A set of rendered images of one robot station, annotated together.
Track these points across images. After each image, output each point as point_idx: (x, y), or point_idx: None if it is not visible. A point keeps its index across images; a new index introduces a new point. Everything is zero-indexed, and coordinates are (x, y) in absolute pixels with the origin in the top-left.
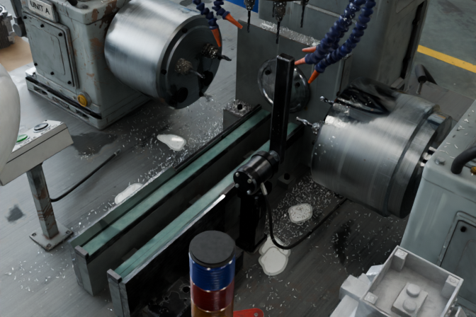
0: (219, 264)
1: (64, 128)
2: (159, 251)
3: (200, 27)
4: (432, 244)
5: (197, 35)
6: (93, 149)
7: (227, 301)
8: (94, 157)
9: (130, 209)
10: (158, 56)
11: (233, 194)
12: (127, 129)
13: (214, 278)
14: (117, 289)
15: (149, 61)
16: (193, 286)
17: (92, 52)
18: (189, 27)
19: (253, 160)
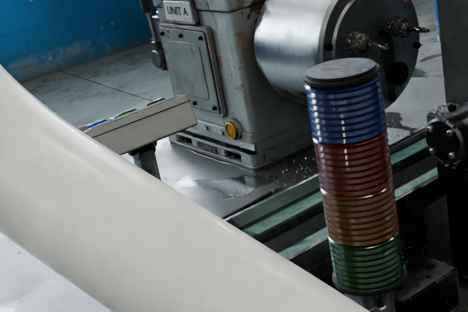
0: (348, 80)
1: (185, 101)
2: (310, 246)
3: None
4: None
5: (376, 2)
6: (243, 191)
7: (377, 179)
8: (244, 198)
9: (276, 213)
10: (319, 24)
11: (437, 195)
12: (293, 168)
13: (345, 113)
14: None
15: (308, 37)
16: (317, 151)
17: (239, 52)
18: None
19: (456, 110)
